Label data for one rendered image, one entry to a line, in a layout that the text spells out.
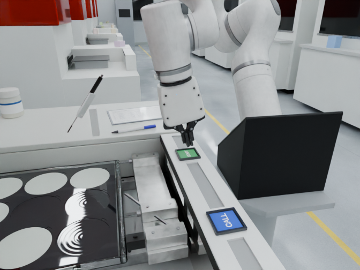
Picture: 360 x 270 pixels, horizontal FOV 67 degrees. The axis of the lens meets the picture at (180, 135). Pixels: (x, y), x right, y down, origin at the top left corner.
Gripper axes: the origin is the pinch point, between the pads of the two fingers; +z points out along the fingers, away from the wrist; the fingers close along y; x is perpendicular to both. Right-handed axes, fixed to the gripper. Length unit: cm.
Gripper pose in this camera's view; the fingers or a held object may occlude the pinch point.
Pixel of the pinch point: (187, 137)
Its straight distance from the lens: 69.7
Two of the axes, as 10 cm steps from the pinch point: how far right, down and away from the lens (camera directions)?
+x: -2.3, -4.0, 8.9
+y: 9.5, -2.8, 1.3
